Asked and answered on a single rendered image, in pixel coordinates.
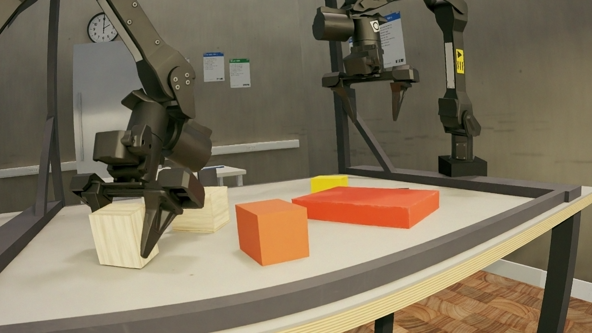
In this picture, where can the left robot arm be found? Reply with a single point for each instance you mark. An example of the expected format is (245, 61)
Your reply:
(455, 108)

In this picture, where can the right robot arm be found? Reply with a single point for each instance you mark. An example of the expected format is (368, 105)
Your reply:
(165, 75)

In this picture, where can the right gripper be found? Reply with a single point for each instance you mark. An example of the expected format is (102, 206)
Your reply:
(174, 190)

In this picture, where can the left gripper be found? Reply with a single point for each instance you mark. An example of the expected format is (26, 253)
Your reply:
(401, 75)

